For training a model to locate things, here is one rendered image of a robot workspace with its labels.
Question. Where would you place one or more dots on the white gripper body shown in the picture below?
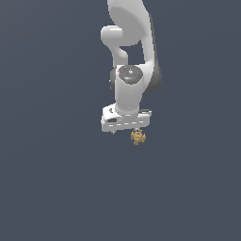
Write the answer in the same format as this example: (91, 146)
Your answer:
(125, 120)

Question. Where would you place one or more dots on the small tan knobbly object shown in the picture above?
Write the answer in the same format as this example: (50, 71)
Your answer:
(138, 137)

